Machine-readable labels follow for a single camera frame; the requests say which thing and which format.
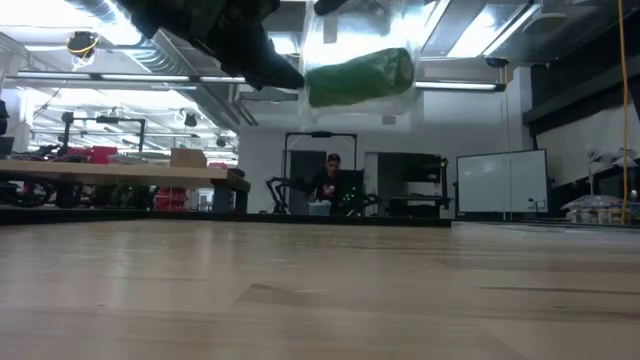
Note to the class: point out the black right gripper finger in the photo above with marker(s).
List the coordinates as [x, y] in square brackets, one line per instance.
[327, 5]

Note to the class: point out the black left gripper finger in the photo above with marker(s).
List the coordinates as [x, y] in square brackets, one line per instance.
[250, 70]
[280, 70]

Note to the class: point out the clear plastic zip bag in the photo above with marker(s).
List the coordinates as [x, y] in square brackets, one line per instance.
[360, 30]

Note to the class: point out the green bandage roll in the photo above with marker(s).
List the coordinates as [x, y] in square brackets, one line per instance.
[360, 77]

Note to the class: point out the black background robot arm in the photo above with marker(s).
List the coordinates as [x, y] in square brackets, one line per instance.
[367, 201]
[272, 187]

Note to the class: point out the black hanging spotlight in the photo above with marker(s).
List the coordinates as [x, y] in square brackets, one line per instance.
[190, 120]

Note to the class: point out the long ceiling light fixture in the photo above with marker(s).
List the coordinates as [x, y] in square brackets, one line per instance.
[145, 77]

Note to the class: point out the cardboard box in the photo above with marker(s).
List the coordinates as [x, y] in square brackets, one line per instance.
[188, 158]

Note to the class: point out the person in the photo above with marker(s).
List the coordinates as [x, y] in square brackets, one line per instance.
[330, 185]

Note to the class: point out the black metal stand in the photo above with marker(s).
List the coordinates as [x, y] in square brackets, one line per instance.
[142, 140]

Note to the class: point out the white plastic tub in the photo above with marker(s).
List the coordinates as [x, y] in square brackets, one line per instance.
[319, 208]

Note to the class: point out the red storage drawers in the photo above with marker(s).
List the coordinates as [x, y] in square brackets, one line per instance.
[170, 199]

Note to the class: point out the red plastic bin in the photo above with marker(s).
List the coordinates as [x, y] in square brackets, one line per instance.
[95, 155]

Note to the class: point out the black equipment cart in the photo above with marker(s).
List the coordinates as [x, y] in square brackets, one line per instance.
[415, 180]

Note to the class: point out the wooden workbench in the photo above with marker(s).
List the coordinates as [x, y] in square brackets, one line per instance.
[100, 172]

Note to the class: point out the whiteboard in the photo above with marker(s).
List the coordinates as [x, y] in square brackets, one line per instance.
[502, 182]

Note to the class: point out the wrapped pack of bottles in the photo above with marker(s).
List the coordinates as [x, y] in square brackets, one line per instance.
[595, 207]

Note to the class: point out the black metal frame rig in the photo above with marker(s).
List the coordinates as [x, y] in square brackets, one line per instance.
[320, 134]

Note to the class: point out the grey wall vent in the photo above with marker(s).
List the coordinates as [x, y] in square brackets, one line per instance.
[389, 121]

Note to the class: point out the black ceiling camera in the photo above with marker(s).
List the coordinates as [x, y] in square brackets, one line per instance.
[497, 62]

